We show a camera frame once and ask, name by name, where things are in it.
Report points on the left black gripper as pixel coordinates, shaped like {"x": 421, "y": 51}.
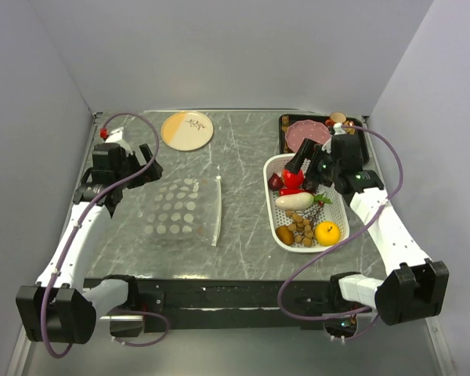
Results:
{"x": 131, "y": 158}

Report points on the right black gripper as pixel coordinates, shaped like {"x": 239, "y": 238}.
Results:
{"x": 306, "y": 151}

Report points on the red apple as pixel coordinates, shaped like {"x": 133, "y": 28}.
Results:
{"x": 292, "y": 180}

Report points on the white radish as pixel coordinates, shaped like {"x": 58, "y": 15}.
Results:
{"x": 295, "y": 202}

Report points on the red chili pepper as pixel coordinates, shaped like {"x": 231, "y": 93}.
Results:
{"x": 289, "y": 191}

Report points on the clear dotted zip bag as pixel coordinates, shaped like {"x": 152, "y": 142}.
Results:
{"x": 186, "y": 209}

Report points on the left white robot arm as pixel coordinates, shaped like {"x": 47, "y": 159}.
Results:
{"x": 56, "y": 308}

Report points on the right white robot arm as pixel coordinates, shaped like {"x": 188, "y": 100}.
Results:
{"x": 415, "y": 285}

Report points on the pink dotted plate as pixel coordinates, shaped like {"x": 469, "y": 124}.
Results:
{"x": 307, "y": 129}

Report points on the black serving tray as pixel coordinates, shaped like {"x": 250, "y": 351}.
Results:
{"x": 320, "y": 118}

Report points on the gold fork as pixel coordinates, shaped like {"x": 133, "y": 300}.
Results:
{"x": 284, "y": 127}

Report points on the gold spoon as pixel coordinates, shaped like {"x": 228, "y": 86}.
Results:
{"x": 348, "y": 127}

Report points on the white perforated basket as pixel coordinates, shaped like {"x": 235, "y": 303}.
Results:
{"x": 333, "y": 212}

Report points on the orange cup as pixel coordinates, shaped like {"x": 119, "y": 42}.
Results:
{"x": 334, "y": 118}

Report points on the brown longan bunch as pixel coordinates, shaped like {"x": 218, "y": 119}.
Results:
{"x": 303, "y": 225}

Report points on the yellow apple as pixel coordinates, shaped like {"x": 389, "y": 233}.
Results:
{"x": 327, "y": 233}

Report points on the brown kiwi fruit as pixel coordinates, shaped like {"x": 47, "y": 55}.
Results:
{"x": 285, "y": 235}

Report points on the orange cream round plate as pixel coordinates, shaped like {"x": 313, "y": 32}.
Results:
{"x": 187, "y": 131}

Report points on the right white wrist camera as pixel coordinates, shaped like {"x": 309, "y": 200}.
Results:
{"x": 336, "y": 130}

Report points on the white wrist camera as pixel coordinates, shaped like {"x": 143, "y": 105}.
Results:
{"x": 336, "y": 130}
{"x": 117, "y": 136}

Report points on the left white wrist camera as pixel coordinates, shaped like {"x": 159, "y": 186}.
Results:
{"x": 117, "y": 136}

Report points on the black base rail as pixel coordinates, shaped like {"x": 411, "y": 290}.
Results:
{"x": 227, "y": 304}

